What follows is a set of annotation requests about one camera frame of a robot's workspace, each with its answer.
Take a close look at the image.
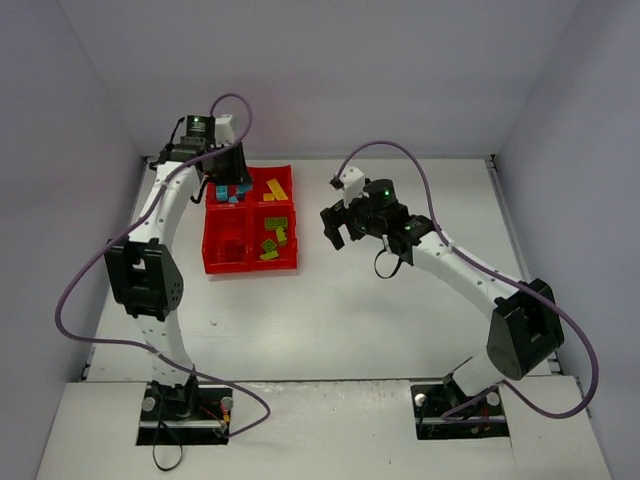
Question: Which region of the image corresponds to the blue oval printed lego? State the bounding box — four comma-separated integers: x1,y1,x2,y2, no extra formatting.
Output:
215,185,229,203

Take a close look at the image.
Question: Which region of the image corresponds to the yellow wedge lego piece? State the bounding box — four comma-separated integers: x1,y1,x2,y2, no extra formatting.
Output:
267,179,289,201

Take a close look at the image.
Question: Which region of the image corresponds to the red curved lego brick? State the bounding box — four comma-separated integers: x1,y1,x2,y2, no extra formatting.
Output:
219,238,246,263

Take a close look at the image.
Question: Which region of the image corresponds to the small green lego piece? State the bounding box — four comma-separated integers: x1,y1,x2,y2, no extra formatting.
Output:
261,239,278,253

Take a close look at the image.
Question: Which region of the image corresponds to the green L-shaped lego piece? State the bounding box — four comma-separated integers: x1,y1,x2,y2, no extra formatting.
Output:
275,227,288,247

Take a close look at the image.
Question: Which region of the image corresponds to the green curved lego piece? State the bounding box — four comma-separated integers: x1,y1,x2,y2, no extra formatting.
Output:
259,251,279,261

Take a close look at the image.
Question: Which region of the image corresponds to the blue long lego brick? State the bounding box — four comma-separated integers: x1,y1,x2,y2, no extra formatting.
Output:
236,183,253,201

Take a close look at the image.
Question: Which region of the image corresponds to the green lego brick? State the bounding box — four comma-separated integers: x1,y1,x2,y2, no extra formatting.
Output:
264,216,288,231

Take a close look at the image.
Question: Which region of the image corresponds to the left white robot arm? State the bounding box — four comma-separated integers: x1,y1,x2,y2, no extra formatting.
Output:
105,114,253,401

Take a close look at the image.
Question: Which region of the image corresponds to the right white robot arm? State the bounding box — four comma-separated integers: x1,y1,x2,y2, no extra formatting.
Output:
321,170,564,397

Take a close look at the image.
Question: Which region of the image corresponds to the red four-compartment bin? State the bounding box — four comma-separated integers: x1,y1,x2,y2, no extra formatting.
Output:
201,165,298,275

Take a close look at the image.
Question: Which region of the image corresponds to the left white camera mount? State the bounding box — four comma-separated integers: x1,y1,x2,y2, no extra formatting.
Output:
214,114,236,148

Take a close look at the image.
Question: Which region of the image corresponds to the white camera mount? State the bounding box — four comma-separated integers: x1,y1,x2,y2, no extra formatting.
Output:
214,114,236,148
330,166,366,208

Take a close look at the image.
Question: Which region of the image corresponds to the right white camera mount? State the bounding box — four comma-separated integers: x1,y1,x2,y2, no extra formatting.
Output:
330,166,366,208

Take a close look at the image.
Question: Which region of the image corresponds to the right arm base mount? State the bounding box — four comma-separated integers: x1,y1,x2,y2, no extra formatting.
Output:
410,382,510,441

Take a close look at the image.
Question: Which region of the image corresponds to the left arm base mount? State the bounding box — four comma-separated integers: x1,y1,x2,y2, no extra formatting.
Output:
136,383,234,446

